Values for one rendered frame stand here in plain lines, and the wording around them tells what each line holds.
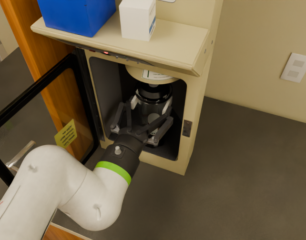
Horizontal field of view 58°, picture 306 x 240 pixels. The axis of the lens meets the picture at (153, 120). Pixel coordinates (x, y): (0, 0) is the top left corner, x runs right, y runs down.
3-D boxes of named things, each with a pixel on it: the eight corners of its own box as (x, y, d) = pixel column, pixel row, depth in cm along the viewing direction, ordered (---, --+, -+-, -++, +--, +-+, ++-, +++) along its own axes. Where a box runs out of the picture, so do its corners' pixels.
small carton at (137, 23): (129, 23, 53) (127, -9, 48) (155, 26, 52) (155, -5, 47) (121, 37, 50) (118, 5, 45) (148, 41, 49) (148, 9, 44)
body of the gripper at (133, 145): (138, 150, 67) (152, 123, 72) (107, 140, 68) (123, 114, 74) (139, 166, 72) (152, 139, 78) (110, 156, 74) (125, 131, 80)
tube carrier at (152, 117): (144, 119, 100) (143, 72, 84) (172, 127, 97) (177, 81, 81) (131, 141, 93) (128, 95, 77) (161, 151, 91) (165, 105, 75)
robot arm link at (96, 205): (92, 239, 64) (117, 241, 56) (47, 211, 60) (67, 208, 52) (118, 187, 73) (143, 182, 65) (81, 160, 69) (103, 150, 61)
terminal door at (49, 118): (99, 144, 98) (75, 50, 67) (38, 221, 81) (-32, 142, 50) (97, 144, 98) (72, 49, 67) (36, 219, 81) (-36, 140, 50)
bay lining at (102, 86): (134, 91, 111) (128, 7, 84) (197, 109, 105) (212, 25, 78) (106, 138, 96) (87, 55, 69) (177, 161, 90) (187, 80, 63)
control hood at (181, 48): (72, 38, 67) (61, -3, 59) (204, 70, 59) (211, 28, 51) (44, 67, 60) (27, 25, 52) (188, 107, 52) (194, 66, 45)
